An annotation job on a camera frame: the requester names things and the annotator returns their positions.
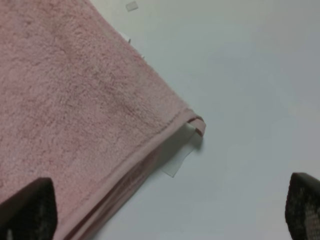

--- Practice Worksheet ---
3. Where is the pink terry towel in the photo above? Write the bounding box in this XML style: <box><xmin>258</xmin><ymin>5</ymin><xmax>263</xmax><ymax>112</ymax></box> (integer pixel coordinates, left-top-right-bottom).
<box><xmin>0</xmin><ymin>0</ymin><xmax>206</xmax><ymax>240</ymax></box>

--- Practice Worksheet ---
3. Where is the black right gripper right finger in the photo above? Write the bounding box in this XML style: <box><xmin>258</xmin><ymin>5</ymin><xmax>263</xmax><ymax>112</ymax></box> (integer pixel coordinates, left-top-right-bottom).
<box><xmin>284</xmin><ymin>172</ymin><xmax>320</xmax><ymax>240</ymax></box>

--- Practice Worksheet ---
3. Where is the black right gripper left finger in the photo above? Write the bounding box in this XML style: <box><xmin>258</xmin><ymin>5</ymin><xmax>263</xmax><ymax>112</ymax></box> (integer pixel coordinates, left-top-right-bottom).
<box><xmin>0</xmin><ymin>177</ymin><xmax>58</xmax><ymax>240</ymax></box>

